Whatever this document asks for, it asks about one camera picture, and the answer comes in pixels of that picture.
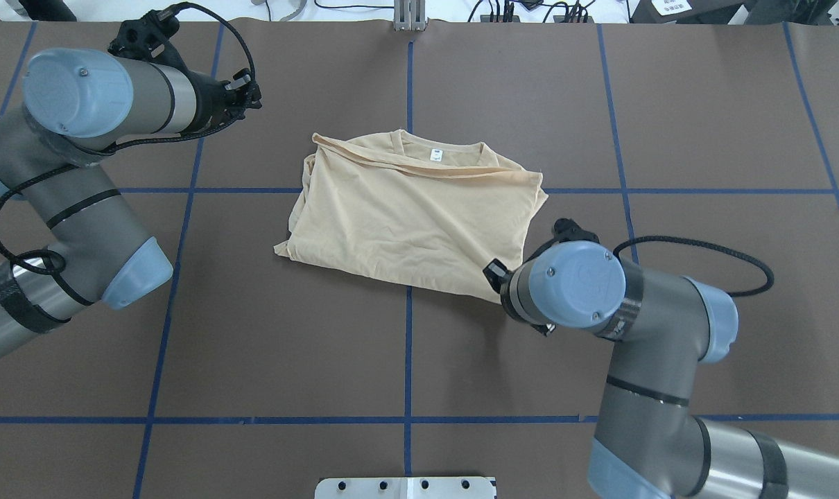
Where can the cream long-sleeve printed shirt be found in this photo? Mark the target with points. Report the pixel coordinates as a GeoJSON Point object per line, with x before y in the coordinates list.
{"type": "Point", "coordinates": [394, 207]}

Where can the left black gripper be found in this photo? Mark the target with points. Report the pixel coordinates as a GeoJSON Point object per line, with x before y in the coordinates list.
{"type": "Point", "coordinates": [210, 101]}

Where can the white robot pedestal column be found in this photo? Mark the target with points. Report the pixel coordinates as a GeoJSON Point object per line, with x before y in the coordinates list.
{"type": "Point", "coordinates": [408, 487]}

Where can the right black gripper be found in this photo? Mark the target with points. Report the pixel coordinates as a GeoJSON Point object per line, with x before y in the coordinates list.
{"type": "Point", "coordinates": [493, 272]}

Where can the aluminium frame post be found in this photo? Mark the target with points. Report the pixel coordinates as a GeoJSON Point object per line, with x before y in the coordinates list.
{"type": "Point", "coordinates": [409, 15]}

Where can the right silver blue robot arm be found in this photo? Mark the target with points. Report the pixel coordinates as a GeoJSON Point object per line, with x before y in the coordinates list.
{"type": "Point", "coordinates": [663, 326]}

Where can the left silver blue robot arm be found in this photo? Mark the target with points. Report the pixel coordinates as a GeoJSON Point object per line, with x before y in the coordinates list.
{"type": "Point", "coordinates": [68, 238]}

